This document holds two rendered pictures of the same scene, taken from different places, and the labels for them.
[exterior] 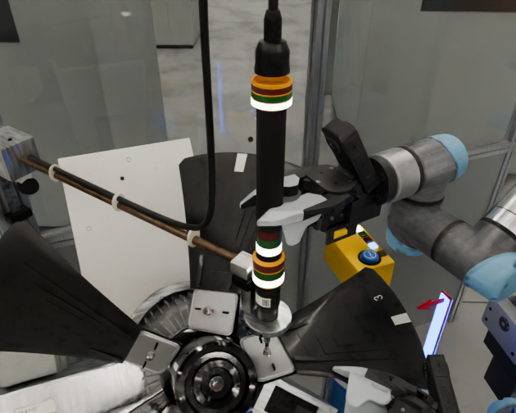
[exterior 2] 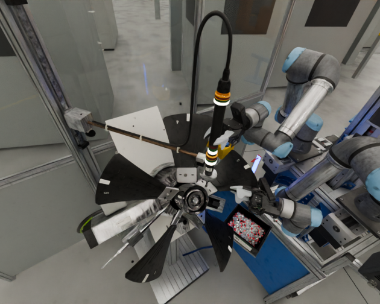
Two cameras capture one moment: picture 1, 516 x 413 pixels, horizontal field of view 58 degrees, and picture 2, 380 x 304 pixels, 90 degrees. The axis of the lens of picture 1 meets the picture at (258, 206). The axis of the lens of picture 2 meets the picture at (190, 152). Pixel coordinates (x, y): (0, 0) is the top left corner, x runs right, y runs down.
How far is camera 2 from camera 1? 0.22 m
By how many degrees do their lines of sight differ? 16
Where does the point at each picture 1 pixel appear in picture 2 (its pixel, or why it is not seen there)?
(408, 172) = (255, 117)
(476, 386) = not seen: hidden behind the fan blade
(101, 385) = (146, 207)
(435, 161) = (262, 112)
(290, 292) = not seen: hidden behind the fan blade
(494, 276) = (283, 150)
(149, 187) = (145, 128)
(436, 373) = (263, 183)
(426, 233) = (258, 137)
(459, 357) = not seen: hidden behind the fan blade
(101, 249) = (130, 156)
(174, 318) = (167, 178)
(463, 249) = (272, 142)
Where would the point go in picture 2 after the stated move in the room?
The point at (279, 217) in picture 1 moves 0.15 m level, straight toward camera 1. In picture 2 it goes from (221, 141) to (236, 177)
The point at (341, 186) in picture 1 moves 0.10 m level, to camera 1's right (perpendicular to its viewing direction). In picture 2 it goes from (237, 126) to (263, 123)
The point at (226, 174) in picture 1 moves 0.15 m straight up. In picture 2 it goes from (183, 122) to (184, 88)
